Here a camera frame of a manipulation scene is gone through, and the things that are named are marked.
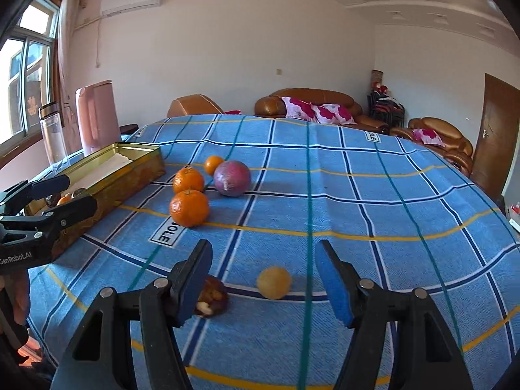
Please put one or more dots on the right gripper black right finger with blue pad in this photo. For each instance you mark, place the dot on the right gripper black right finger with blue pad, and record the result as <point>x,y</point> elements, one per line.
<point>426,355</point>

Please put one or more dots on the window with frame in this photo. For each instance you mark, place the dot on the window with frame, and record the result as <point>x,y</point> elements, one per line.
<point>26,64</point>

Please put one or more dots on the pink electric kettle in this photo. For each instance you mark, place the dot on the pink electric kettle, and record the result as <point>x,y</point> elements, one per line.
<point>97,119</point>

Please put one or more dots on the pink floral pillow left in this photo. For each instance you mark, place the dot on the pink floral pillow left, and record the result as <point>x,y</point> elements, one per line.
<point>299,110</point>

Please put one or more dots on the brown leather armchair left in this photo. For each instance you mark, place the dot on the brown leather armchair left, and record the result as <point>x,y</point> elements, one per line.
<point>193,104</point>

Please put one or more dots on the medium orange mandarin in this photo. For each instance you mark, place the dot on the medium orange mandarin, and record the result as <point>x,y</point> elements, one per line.
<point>188,178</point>

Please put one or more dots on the person's hand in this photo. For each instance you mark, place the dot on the person's hand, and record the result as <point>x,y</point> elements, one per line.
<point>18,286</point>

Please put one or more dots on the pink floral pillow right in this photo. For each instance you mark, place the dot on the pink floral pillow right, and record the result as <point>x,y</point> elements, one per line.
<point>333,114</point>

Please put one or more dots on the pale yellow round fruit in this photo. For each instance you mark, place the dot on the pale yellow round fruit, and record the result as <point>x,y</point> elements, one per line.
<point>274,282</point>

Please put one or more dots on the brown leather armchair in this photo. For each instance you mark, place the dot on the brown leather armchair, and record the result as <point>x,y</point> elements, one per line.
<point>193,104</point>
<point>441,137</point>

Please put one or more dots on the floral pillow on armchair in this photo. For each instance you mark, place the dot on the floral pillow on armchair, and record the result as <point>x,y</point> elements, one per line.
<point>427,137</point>

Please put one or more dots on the dark brown wrinkled fruit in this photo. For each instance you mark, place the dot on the dark brown wrinkled fruit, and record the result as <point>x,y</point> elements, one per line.
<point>213,298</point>

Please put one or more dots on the brown wooden door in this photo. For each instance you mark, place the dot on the brown wooden door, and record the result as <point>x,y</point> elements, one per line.
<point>498,135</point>

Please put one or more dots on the small orange kumquat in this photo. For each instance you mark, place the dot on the small orange kumquat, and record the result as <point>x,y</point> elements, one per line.
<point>212,163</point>

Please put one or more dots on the pink floral pillow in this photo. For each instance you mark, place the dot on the pink floral pillow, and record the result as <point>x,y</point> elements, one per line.
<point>333,114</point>
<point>299,110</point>

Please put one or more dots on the white wall air conditioner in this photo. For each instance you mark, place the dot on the white wall air conditioner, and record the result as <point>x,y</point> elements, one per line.
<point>114,7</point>

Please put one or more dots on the blue plaid tablecloth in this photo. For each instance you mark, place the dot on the blue plaid tablecloth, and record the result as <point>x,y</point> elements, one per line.
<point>399,213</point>

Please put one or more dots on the gold metal tin box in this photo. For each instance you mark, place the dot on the gold metal tin box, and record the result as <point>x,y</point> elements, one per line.
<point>111,175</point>

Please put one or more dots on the large orange mandarin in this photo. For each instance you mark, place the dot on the large orange mandarin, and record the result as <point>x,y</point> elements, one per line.
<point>189,208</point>

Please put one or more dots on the dark stool seat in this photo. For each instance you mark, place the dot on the dark stool seat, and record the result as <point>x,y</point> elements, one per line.
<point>128,129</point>

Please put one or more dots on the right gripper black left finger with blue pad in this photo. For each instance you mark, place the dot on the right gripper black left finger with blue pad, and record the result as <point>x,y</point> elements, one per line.
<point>99,355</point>

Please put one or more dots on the dark stacked stools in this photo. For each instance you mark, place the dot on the dark stacked stools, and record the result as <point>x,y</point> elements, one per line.
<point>386,109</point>

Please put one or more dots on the brown leather sofa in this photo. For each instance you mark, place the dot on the brown leather sofa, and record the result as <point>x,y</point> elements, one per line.
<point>273,106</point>

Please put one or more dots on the clear glass bottle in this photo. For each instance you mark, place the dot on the clear glass bottle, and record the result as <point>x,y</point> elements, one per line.
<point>52,134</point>

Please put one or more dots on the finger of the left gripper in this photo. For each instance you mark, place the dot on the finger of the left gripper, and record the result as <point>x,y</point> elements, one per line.
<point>69,213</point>
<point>15,198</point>

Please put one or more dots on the brown leather armchair right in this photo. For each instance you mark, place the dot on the brown leather armchair right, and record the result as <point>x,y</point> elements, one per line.
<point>441,137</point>

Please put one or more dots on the pink curtain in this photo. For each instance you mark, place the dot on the pink curtain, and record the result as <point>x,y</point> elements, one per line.
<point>67,21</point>

